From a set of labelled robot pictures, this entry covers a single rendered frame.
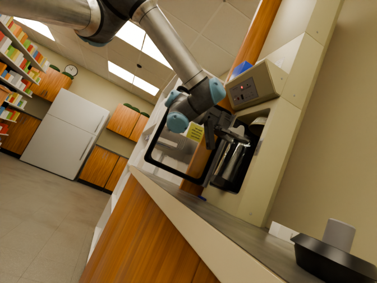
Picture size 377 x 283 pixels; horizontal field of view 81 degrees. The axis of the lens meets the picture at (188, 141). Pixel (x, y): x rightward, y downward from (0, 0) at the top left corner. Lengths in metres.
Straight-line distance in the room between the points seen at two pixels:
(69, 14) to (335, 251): 0.69
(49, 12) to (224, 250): 0.60
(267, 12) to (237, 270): 1.45
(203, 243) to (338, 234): 0.15
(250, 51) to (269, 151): 0.70
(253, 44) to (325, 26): 0.39
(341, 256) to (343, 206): 0.81
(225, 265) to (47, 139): 5.56
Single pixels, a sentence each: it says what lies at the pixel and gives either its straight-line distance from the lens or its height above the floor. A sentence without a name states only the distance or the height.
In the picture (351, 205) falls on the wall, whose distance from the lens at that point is 1.08.
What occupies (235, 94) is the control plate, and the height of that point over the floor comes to 1.45.
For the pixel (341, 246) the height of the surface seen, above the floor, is 0.98.
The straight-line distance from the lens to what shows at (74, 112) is 5.68.
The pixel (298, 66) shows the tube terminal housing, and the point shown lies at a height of 1.56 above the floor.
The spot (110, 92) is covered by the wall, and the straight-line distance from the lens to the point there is 6.42.
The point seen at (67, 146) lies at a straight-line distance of 5.63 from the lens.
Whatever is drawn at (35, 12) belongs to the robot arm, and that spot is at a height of 1.17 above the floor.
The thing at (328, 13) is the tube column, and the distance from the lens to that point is 1.22.
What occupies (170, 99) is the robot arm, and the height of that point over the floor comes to 1.23.
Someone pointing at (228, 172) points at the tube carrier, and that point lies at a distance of 0.87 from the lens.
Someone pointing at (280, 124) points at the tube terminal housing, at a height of 1.31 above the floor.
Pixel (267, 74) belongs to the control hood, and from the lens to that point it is 0.91.
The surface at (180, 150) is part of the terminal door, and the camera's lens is 1.03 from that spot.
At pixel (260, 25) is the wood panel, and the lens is 1.48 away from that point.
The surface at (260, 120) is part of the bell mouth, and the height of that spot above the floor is 1.34.
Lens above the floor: 0.97
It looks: 10 degrees up
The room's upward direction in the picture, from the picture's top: 24 degrees clockwise
